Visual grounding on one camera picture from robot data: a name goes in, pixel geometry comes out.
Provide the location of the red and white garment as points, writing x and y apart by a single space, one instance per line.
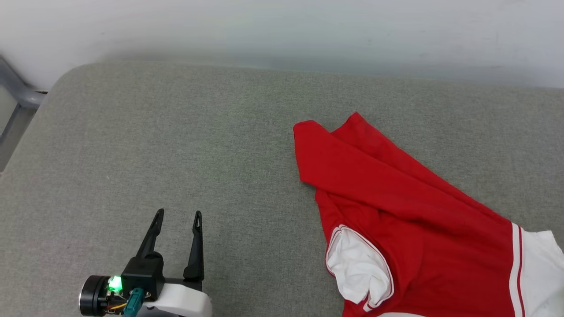
418 220

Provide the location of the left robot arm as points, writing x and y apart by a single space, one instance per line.
93 295

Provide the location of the grey metal frame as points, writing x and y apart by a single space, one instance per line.
26 97

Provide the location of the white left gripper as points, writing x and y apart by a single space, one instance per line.
185 301

